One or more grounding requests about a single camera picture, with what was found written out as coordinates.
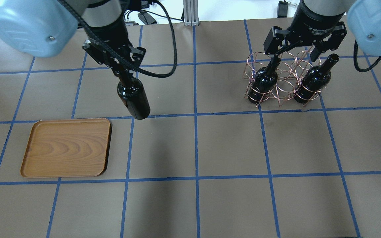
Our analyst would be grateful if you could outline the dark wine bottle moved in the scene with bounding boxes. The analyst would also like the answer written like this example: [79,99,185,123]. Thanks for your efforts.
[117,76,150,120]

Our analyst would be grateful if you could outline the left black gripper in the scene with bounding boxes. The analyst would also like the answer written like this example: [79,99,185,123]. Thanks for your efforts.
[82,23,146,76]

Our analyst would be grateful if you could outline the dark wine bottle far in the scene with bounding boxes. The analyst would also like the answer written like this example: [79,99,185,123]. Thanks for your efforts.
[294,53,340,104]

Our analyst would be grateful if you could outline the dark wine bottle middle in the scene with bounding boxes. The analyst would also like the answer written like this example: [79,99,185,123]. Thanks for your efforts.
[247,63,278,105]

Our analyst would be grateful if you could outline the copper wire bottle basket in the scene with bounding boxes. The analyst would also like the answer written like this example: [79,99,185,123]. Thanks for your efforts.
[242,50,325,107]

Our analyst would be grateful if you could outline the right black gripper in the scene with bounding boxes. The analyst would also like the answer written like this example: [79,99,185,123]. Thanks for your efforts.
[263,13,347,68]

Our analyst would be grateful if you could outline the dark wine bottle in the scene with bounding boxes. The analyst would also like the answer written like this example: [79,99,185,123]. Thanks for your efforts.
[294,53,340,104]
[247,63,278,105]

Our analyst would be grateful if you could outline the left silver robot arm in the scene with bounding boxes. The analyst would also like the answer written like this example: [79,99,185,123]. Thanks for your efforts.
[0,0,145,75]

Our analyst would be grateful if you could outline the aluminium frame post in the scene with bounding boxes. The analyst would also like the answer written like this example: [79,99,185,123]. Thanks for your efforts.
[183,0,200,26]

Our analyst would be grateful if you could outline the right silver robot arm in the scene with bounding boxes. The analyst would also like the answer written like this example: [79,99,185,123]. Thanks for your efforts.
[263,0,381,61]

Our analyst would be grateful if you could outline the wooden tray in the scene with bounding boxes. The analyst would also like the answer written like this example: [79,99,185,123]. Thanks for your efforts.
[20,118,112,178]

